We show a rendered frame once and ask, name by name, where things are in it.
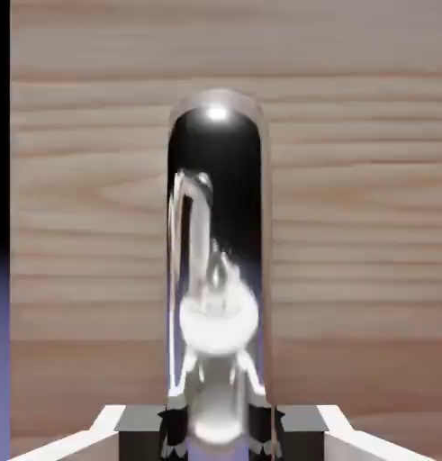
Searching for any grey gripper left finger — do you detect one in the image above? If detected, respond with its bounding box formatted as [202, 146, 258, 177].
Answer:
[9, 404, 168, 461]

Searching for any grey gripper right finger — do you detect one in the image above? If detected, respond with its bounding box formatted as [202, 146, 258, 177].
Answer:
[277, 404, 437, 461]

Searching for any curved shiny metal handle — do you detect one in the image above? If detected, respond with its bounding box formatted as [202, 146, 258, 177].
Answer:
[158, 88, 287, 461]

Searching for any light wood cabinet door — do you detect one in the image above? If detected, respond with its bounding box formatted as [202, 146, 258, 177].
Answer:
[9, 0, 442, 461]

